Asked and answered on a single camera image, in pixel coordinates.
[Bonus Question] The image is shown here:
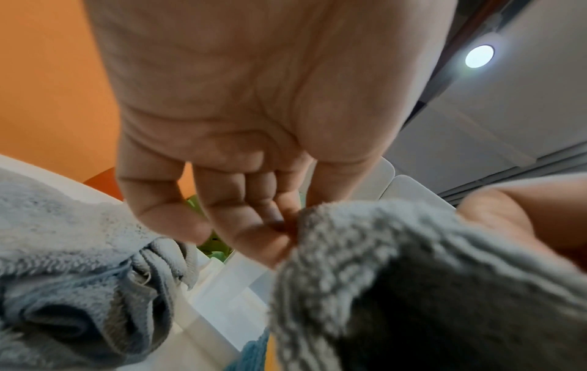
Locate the person's left hand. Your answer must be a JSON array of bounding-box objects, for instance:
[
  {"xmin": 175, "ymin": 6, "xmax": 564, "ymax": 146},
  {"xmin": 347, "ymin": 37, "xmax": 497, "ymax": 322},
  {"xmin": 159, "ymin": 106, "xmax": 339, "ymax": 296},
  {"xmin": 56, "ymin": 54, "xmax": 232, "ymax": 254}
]
[{"xmin": 84, "ymin": 0, "xmax": 460, "ymax": 269}]

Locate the green leafy plant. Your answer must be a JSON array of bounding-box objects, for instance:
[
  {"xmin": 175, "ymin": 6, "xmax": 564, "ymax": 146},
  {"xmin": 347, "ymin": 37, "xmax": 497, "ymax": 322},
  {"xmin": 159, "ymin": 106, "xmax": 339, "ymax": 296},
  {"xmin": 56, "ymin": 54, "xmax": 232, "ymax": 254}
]
[{"xmin": 185, "ymin": 193, "xmax": 232, "ymax": 264}]

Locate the red-brown ceiling pipe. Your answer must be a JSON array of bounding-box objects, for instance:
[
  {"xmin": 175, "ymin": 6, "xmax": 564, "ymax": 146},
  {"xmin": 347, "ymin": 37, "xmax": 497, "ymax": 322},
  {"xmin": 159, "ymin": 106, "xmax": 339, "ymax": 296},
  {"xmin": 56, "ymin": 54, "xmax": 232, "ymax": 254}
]
[{"xmin": 447, "ymin": 0, "xmax": 520, "ymax": 48}]

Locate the person's right hand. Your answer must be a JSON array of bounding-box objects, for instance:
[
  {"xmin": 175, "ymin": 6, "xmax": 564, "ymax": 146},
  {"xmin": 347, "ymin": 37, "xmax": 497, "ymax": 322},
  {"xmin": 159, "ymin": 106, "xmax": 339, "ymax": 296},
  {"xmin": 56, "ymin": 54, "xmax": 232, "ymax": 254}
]
[{"xmin": 458, "ymin": 172, "xmax": 587, "ymax": 271}]

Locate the grey towel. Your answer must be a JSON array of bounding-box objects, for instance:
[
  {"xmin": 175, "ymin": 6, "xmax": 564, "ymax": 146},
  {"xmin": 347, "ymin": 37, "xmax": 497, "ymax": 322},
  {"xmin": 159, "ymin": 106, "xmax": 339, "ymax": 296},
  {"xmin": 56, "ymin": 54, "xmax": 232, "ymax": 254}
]
[
  {"xmin": 267, "ymin": 198, "xmax": 587, "ymax": 371},
  {"xmin": 0, "ymin": 168, "xmax": 201, "ymax": 371}
]

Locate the grey ceiling pipe bundle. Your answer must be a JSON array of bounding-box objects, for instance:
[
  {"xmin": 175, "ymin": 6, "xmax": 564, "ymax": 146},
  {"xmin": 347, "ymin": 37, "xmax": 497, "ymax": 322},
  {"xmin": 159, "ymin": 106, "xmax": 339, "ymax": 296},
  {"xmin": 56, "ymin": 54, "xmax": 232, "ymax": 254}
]
[{"xmin": 437, "ymin": 142, "xmax": 587, "ymax": 206}]

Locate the blue towel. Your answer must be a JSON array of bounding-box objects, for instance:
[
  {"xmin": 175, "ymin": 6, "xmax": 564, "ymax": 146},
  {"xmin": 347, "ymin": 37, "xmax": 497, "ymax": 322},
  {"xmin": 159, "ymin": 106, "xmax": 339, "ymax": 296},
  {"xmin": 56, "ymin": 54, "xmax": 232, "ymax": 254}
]
[{"xmin": 236, "ymin": 328, "xmax": 273, "ymax": 371}]

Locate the clear plastic storage box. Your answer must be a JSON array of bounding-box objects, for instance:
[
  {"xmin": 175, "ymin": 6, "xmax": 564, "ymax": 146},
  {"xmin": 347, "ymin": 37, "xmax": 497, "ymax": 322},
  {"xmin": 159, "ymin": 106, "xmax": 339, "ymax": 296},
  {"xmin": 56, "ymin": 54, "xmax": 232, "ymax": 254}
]
[{"xmin": 171, "ymin": 155, "xmax": 457, "ymax": 371}]

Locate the round white ceiling light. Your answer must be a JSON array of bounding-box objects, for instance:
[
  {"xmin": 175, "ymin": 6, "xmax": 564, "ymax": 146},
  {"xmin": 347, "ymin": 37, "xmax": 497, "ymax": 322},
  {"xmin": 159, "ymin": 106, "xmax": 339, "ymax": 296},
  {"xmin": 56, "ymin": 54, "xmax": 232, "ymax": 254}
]
[{"xmin": 462, "ymin": 34, "xmax": 499, "ymax": 70}]

